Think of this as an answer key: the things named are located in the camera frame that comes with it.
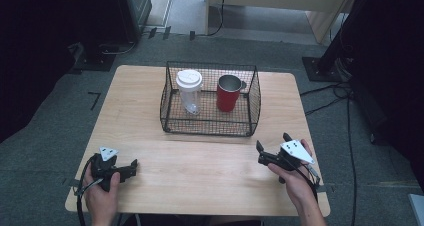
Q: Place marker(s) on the dark equipment cabinet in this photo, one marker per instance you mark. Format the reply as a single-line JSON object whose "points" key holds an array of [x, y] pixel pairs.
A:
{"points": [[133, 9]]}

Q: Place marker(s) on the person's right hand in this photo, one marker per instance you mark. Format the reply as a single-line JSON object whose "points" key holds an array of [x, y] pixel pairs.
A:
{"points": [[300, 182]]}

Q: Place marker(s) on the clear cup with white lid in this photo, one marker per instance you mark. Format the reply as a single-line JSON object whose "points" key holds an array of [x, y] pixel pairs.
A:
{"points": [[189, 81]]}

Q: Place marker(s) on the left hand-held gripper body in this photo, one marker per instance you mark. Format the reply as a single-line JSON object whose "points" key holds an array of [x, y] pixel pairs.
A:
{"points": [[106, 167]]}

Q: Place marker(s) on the black floor plate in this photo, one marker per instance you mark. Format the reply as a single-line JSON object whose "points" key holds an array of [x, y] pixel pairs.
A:
{"points": [[96, 61]]}

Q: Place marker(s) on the red metal mug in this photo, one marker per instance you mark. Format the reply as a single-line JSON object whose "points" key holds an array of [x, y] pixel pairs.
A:
{"points": [[227, 101]]}

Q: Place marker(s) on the person's left hand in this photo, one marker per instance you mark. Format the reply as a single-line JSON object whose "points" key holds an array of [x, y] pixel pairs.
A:
{"points": [[100, 199]]}

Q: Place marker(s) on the black stand base plate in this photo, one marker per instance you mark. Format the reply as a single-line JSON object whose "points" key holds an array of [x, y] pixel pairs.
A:
{"points": [[320, 69]]}

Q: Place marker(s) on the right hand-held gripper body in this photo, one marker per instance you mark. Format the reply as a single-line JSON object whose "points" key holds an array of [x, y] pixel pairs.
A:
{"points": [[295, 151]]}

